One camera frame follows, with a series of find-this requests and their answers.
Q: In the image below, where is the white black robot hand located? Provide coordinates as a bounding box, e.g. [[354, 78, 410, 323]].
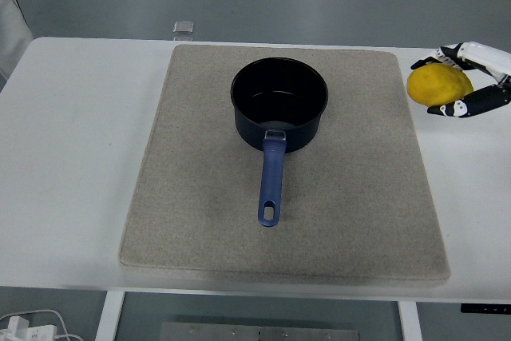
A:
[[410, 41, 511, 119]]

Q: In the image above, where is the beige fabric mat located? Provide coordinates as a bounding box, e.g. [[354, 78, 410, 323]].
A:
[[117, 44, 451, 287]]

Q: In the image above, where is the black table control panel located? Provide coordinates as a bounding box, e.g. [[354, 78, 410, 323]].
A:
[[460, 303, 511, 315]]

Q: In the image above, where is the white table leg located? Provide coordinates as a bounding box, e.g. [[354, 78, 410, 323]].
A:
[[397, 299, 423, 341], [94, 290, 127, 341]]

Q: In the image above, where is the small clear plastic box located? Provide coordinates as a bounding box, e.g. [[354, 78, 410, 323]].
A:
[[172, 20, 196, 36]]

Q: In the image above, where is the person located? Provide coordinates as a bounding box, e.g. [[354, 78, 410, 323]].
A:
[[0, 0, 35, 90]]

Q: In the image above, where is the white power strip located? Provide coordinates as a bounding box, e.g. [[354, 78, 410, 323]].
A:
[[0, 315, 60, 341]]

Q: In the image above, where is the blue pot with handle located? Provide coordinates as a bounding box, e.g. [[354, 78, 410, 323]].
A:
[[230, 57, 329, 228]]

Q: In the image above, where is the white cable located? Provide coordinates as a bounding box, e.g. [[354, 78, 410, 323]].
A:
[[0, 307, 85, 341]]

